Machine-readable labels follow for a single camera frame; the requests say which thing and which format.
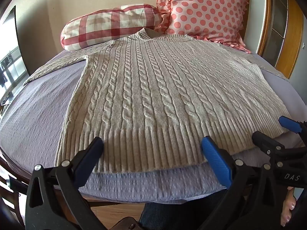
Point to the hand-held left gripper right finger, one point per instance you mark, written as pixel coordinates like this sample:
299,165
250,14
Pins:
215,158

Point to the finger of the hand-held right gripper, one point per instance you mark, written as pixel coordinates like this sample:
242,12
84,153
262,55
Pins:
290,124
265,141

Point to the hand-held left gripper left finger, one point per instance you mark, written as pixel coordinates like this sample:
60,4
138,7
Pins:
89,155

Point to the person's right hand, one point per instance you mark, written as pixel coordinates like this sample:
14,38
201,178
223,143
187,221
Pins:
288,208

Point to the lavender textured bedspread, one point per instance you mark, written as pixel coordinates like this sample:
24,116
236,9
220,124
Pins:
40,115

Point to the black framed window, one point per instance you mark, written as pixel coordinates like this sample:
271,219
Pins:
10,60

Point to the red plaid pillow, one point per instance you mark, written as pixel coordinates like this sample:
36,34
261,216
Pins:
105,25

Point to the pink polka dot pillow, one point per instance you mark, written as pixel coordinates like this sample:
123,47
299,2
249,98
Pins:
203,9

